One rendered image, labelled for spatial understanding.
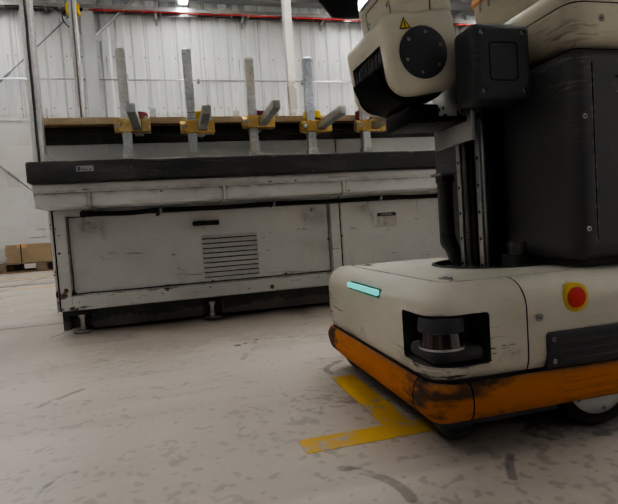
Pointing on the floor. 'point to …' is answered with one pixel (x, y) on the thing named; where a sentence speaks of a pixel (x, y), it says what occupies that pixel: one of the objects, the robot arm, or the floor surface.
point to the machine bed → (223, 234)
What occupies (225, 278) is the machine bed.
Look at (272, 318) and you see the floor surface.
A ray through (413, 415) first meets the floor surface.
